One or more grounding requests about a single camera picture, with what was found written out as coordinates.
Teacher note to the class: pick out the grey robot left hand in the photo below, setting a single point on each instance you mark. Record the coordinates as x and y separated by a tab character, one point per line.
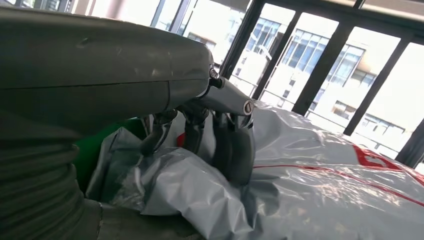
99	66

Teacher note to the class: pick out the grey parcel bag red print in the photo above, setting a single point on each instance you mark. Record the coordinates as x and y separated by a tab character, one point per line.
116	172

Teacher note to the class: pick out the pale grey parcel red line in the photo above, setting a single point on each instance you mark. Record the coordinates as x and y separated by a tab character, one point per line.
314	198

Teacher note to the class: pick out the black window frame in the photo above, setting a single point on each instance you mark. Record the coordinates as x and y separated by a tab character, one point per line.
323	66

